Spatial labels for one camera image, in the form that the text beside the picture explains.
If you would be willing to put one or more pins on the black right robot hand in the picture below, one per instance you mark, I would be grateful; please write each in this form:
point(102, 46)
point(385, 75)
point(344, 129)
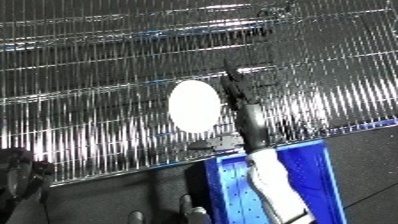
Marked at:
point(253, 126)

